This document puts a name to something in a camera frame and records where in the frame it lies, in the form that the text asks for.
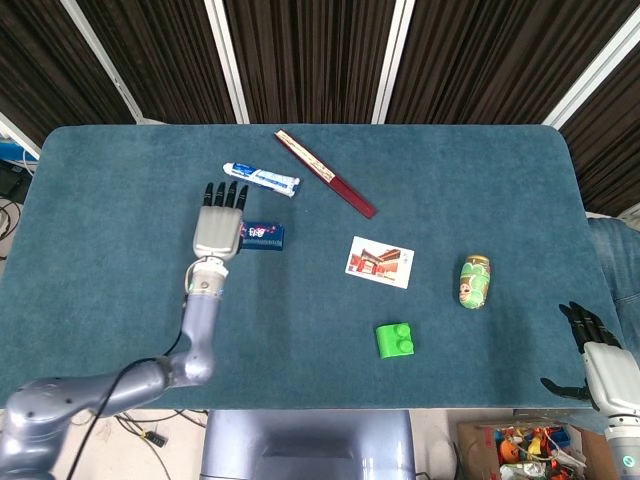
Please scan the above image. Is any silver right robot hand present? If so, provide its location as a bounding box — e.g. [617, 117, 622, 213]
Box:
[540, 301, 640, 414]

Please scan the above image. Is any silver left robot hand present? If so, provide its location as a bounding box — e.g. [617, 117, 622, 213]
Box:
[192, 180, 250, 262]

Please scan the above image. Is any blue box with flap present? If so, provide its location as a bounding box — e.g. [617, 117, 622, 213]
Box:
[238, 220, 287, 252]

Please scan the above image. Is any white blue toothpaste tube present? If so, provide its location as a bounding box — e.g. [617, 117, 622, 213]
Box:
[221, 160, 302, 200]

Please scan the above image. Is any teal table cloth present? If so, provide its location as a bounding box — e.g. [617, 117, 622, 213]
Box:
[0, 123, 622, 412]

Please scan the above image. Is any dark red folded fan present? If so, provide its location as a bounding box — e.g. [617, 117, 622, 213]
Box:
[273, 128, 379, 221]

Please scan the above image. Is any cardboard box of toys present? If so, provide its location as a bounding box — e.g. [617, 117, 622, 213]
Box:
[457, 419, 609, 480]

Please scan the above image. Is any red building postcard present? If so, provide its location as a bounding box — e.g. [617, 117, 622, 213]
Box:
[343, 235, 416, 290]

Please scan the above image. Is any green painted doll figure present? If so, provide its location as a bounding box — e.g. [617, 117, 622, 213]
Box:
[458, 253, 494, 312]

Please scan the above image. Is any dark brown pleated curtain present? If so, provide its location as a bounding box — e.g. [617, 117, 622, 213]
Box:
[0, 0, 640, 216]

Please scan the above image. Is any bright green toy block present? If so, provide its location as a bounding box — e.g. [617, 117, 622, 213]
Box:
[374, 322, 417, 361]

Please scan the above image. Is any black device box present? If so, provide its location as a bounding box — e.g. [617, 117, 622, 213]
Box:
[0, 162, 34, 203]

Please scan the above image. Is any blue-grey robot torso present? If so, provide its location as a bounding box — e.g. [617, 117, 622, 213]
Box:
[199, 409, 417, 480]

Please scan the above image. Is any white metal frame post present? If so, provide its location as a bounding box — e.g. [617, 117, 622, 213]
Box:
[60, 0, 147, 125]
[0, 110, 42, 160]
[203, 0, 250, 125]
[543, 7, 640, 127]
[371, 0, 416, 125]

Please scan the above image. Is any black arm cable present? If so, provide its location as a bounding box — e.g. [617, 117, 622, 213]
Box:
[66, 299, 187, 480]

